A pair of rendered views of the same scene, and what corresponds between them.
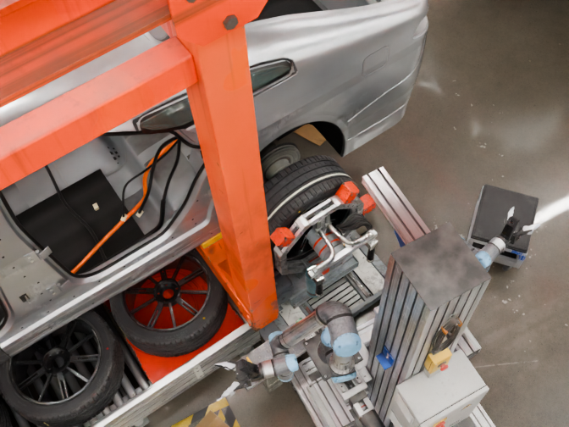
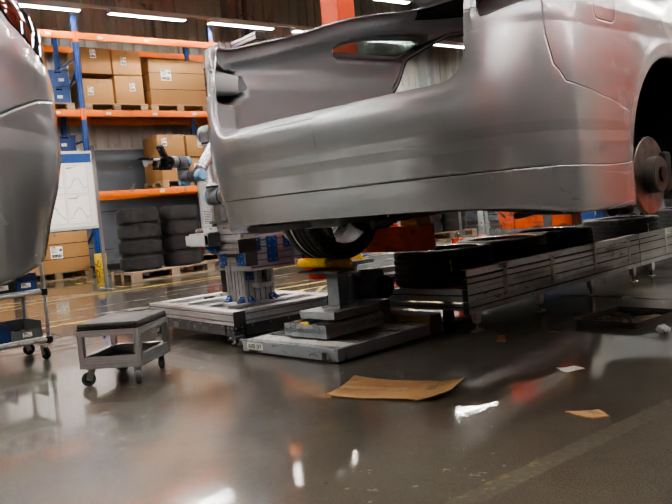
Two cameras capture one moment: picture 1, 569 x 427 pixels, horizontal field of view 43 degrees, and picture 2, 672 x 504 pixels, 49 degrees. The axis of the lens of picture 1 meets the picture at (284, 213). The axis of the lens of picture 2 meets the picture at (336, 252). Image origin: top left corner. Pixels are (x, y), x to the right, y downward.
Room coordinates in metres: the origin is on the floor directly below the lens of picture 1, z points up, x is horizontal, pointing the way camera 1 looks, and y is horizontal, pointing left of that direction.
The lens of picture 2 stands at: (6.30, -1.14, 0.83)
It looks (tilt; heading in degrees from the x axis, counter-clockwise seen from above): 3 degrees down; 166
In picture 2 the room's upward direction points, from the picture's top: 5 degrees counter-clockwise
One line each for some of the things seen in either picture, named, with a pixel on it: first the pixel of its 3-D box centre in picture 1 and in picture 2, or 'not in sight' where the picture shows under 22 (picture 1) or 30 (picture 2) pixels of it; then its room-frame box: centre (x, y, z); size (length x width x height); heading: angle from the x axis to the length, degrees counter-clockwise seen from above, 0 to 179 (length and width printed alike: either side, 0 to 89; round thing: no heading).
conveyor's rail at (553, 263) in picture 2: not in sight; (564, 264); (1.55, 1.68, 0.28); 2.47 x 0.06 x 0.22; 121
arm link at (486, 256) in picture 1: (486, 256); (182, 162); (1.41, -0.93, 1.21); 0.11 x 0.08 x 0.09; 129
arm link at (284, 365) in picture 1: (284, 364); not in sight; (0.97, 0.05, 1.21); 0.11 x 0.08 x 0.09; 100
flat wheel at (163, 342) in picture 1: (169, 296); (443, 264); (1.68, 0.71, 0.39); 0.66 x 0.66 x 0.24
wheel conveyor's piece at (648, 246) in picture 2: not in sight; (617, 251); (0.31, 2.96, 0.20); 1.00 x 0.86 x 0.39; 121
